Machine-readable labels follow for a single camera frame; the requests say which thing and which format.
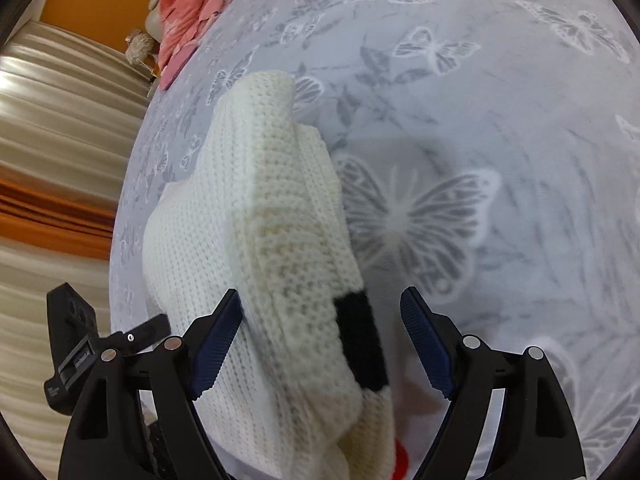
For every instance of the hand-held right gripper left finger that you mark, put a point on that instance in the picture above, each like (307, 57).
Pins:
(217, 340)

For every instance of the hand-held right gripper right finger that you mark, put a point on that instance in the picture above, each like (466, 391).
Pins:
(427, 340)

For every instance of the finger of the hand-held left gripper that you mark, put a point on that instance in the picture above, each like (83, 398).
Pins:
(142, 335)

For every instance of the white red navy knit sweater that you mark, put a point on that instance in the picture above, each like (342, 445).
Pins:
(280, 235)

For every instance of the beige curtain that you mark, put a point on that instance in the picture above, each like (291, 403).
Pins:
(60, 135)

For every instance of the grey butterfly print bed cover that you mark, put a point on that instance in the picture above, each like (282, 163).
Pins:
(475, 110)

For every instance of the pink pillow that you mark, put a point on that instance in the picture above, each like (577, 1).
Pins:
(175, 67)

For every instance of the white feather lamp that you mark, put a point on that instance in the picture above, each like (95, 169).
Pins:
(140, 47)

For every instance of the beige padded headboard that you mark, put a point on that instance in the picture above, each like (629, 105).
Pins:
(154, 25)

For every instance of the pink blanket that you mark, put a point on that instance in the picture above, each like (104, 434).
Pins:
(190, 5)

